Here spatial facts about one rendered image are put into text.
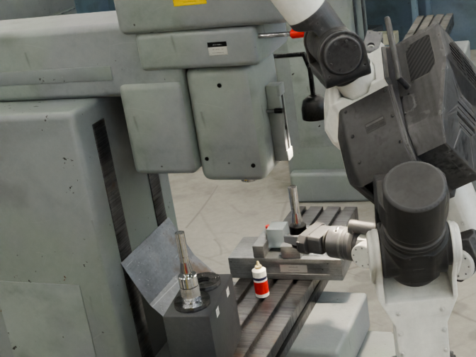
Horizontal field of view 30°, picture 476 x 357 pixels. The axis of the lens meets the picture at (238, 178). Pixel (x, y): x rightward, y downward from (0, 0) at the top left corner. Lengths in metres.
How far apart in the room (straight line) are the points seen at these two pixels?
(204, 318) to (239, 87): 0.59
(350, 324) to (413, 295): 0.74
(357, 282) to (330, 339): 2.11
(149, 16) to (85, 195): 0.52
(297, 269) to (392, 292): 0.82
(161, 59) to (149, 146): 0.25
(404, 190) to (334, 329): 1.00
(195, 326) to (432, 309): 0.61
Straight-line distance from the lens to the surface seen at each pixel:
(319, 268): 2.61
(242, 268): 2.68
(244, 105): 2.28
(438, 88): 1.81
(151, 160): 2.42
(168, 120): 2.36
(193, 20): 2.23
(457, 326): 4.16
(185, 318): 2.16
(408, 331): 1.85
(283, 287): 2.61
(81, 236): 2.50
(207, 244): 5.25
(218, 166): 2.36
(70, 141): 2.39
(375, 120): 1.83
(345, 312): 2.61
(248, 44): 2.20
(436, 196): 1.59
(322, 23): 1.80
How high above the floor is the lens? 2.14
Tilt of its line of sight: 20 degrees down
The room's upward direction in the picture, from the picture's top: 9 degrees counter-clockwise
